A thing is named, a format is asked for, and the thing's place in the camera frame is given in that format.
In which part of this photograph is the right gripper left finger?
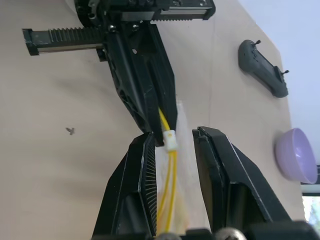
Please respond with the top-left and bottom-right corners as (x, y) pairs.
(92, 131), (159, 238)

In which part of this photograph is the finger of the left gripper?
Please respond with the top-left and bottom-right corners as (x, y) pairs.
(128, 21), (177, 133)
(106, 24), (165, 148)

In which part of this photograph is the purple plastic bowl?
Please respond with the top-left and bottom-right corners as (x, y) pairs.
(274, 127), (319, 185)

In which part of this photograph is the dark grey handheld controller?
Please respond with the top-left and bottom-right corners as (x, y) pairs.
(237, 39), (291, 99)

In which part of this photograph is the clear bag with yellow zipper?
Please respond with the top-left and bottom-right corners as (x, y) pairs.
(154, 99), (212, 238)

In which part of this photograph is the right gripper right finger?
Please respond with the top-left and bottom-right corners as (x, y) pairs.
(191, 126), (295, 232)

